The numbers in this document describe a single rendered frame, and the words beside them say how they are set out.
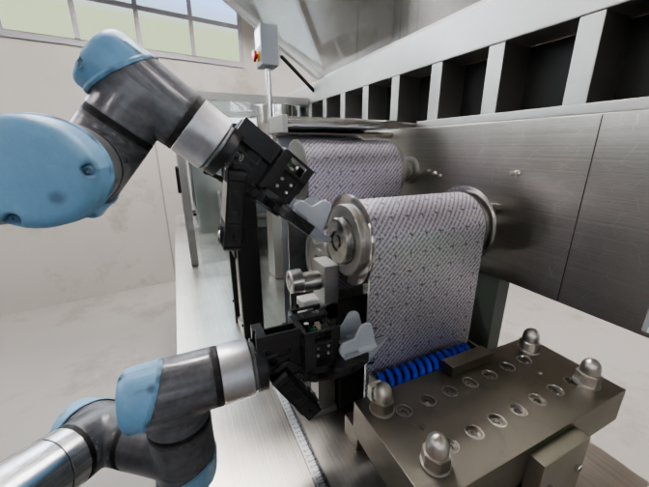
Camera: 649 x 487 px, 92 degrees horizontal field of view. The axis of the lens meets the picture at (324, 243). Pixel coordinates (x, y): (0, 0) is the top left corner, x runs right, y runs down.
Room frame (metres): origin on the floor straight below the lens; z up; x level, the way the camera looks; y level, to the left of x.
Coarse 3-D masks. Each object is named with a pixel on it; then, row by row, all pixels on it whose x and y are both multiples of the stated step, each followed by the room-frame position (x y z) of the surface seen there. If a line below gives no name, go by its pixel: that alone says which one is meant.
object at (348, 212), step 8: (336, 208) 0.50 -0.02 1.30; (344, 208) 0.47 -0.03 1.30; (352, 208) 0.47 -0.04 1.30; (336, 216) 0.50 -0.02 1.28; (344, 216) 0.47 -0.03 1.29; (352, 216) 0.45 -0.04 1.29; (352, 224) 0.45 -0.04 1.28; (360, 224) 0.44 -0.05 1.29; (360, 232) 0.43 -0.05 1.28; (360, 240) 0.43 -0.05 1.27; (360, 248) 0.43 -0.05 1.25; (360, 256) 0.43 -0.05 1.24; (344, 264) 0.47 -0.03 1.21; (352, 264) 0.45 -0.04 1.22; (360, 264) 0.43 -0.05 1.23; (344, 272) 0.47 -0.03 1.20; (352, 272) 0.45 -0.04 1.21
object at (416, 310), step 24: (456, 264) 0.50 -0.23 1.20; (384, 288) 0.44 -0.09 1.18; (408, 288) 0.46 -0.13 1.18; (432, 288) 0.48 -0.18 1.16; (456, 288) 0.50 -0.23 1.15; (384, 312) 0.44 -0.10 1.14; (408, 312) 0.46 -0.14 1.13; (432, 312) 0.48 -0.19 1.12; (456, 312) 0.51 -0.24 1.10; (408, 336) 0.46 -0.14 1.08; (432, 336) 0.49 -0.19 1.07; (456, 336) 0.51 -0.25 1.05; (384, 360) 0.44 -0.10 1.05; (408, 360) 0.46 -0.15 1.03
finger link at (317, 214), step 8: (296, 200) 0.45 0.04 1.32; (296, 208) 0.44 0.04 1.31; (304, 208) 0.45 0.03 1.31; (312, 208) 0.45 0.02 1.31; (320, 208) 0.46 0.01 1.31; (328, 208) 0.46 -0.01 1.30; (304, 216) 0.45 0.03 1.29; (312, 216) 0.45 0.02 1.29; (320, 216) 0.46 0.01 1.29; (312, 224) 0.45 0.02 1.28; (320, 224) 0.46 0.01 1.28; (312, 232) 0.44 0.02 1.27; (320, 232) 0.45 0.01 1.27; (320, 240) 0.46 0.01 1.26; (328, 240) 0.47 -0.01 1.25
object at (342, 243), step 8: (328, 224) 0.50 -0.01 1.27; (336, 224) 0.47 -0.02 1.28; (344, 224) 0.46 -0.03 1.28; (328, 232) 0.50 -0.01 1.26; (336, 232) 0.48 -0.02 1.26; (344, 232) 0.45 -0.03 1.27; (352, 232) 0.45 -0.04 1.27; (336, 240) 0.47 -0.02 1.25; (344, 240) 0.45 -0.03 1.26; (352, 240) 0.45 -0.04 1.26; (328, 248) 0.50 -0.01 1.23; (336, 248) 0.48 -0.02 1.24; (344, 248) 0.45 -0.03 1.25; (352, 248) 0.44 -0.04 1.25; (336, 256) 0.47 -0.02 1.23; (344, 256) 0.45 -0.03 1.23; (352, 256) 0.45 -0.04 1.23
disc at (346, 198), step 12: (336, 204) 0.52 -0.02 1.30; (348, 204) 0.48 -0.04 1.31; (360, 204) 0.45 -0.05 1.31; (360, 216) 0.45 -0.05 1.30; (372, 228) 0.42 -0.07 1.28; (372, 240) 0.42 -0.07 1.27; (372, 252) 0.42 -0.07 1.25; (372, 264) 0.42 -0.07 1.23; (348, 276) 0.48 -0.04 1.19; (360, 276) 0.44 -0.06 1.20
